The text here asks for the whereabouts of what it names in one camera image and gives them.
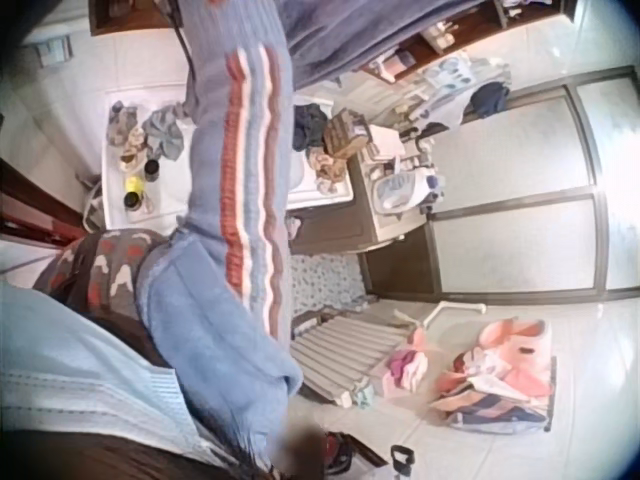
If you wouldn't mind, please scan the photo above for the dark blue garment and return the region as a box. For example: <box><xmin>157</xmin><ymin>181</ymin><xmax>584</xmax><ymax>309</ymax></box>
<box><xmin>291</xmin><ymin>103</ymin><xmax>330</xmax><ymax>153</ymax></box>

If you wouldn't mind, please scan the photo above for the grey crumpled cloth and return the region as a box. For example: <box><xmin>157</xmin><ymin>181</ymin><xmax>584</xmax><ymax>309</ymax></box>
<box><xmin>142</xmin><ymin>103</ymin><xmax>187</xmax><ymax>162</ymax></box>

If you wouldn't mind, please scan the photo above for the black cable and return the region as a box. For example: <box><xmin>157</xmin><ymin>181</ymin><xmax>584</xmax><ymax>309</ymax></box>
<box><xmin>168</xmin><ymin>0</ymin><xmax>195</xmax><ymax>69</ymax></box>

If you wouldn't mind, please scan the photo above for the glass sliding door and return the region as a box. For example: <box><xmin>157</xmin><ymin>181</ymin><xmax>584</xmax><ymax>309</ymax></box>
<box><xmin>428</xmin><ymin>65</ymin><xmax>640</xmax><ymax>297</ymax></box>

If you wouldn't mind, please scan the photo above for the wooden shelf with toiletries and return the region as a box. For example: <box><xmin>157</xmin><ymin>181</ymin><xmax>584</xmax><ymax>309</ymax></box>
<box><xmin>359</xmin><ymin>0</ymin><xmax>579</xmax><ymax>87</ymax></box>

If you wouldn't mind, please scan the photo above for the brown wooden cabinet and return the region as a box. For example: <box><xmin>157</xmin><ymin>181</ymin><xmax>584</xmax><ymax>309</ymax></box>
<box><xmin>288</xmin><ymin>149</ymin><xmax>444</xmax><ymax>299</ymax></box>

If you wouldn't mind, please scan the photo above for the drying rack with clothes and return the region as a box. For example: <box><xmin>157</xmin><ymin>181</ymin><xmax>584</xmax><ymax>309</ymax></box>
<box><xmin>394</xmin><ymin>53</ymin><xmax>513</xmax><ymax>132</ymax></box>

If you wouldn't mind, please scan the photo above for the white slatted board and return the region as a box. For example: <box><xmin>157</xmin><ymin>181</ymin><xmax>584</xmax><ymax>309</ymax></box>
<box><xmin>289</xmin><ymin>308</ymin><xmax>412</xmax><ymax>407</ymax></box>

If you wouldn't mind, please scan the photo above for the woven wicker basket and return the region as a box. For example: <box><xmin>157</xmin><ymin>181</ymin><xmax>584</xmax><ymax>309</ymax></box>
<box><xmin>322</xmin><ymin>108</ymin><xmax>372</xmax><ymax>160</ymax></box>

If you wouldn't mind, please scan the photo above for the red and black item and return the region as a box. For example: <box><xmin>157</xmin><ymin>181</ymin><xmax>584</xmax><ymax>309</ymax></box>
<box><xmin>319</xmin><ymin>431</ymin><xmax>357</xmax><ymax>472</ymax></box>

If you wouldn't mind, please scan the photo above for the beige crumpled cloth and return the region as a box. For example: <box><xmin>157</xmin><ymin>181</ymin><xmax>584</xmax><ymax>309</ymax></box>
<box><xmin>305</xmin><ymin>148</ymin><xmax>348</xmax><ymax>195</ymax></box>

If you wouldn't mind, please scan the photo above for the red brown wooden furniture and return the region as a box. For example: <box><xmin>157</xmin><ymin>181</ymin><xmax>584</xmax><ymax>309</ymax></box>
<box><xmin>0</xmin><ymin>156</ymin><xmax>87</xmax><ymax>243</ymax></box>

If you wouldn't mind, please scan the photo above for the dark wooden shelf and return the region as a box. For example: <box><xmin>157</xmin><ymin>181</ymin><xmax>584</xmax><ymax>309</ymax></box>
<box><xmin>89</xmin><ymin>0</ymin><xmax>175</xmax><ymax>37</ymax></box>

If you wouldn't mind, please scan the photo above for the grey blue box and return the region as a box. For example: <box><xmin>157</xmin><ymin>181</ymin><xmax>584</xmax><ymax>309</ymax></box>
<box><xmin>33</xmin><ymin>38</ymin><xmax>75</xmax><ymax>68</ymax></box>

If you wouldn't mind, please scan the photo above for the pile of pink clothes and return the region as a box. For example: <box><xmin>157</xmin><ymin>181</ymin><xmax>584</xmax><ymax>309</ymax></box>
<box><xmin>380</xmin><ymin>327</ymin><xmax>432</xmax><ymax>399</ymax></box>

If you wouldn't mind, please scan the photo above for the white washing machine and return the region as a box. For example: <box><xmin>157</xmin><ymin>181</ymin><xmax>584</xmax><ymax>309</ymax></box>
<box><xmin>101</xmin><ymin>83</ymin><xmax>354</xmax><ymax>227</ymax></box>

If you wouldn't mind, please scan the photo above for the pile of patterned socks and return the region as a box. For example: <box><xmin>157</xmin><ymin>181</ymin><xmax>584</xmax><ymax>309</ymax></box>
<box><xmin>106</xmin><ymin>99</ymin><xmax>147</xmax><ymax>171</ymax></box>

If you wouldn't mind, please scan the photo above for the pebble pattern bath mat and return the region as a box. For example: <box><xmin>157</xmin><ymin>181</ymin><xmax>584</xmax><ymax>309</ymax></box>
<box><xmin>289</xmin><ymin>252</ymin><xmax>372</xmax><ymax>315</ymax></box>

